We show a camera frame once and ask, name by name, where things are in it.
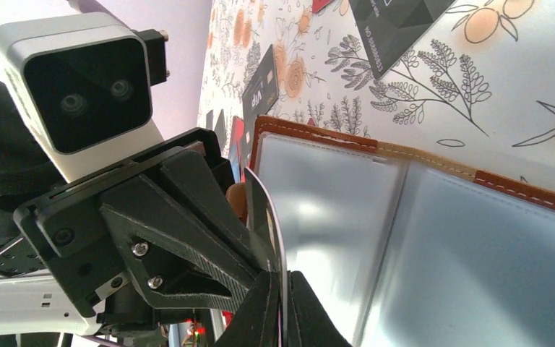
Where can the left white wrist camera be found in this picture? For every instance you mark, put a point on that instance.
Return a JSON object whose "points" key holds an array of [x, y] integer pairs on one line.
{"points": [[82, 86]]}

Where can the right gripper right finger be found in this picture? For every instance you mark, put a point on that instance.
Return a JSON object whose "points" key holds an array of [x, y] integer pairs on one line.
{"points": [[308, 324]]}

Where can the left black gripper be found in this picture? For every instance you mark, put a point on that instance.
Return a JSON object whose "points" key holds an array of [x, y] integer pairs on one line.
{"points": [[139, 243]]}

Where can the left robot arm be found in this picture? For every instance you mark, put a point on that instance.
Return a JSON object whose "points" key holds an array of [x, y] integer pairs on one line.
{"points": [[126, 234]]}

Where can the black VIP card under red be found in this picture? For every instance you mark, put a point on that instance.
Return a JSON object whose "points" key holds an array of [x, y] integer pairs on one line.
{"points": [[388, 28]]}

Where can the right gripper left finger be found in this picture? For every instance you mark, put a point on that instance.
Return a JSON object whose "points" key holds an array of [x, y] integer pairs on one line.
{"points": [[255, 324]]}

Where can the black vip card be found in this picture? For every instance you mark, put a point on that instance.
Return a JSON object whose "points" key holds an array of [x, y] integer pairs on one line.
{"points": [[262, 90], [388, 28], [263, 221]]}

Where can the brown leather card holder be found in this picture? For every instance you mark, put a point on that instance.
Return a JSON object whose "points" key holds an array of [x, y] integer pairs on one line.
{"points": [[406, 248]]}

